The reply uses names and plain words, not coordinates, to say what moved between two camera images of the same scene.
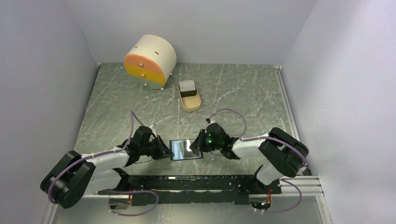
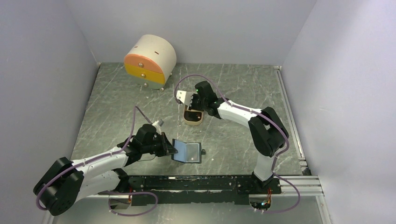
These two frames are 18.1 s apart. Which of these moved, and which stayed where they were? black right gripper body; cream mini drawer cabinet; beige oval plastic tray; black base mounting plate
Moved: black right gripper body; beige oval plastic tray
Stayed: cream mini drawer cabinet; black base mounting plate
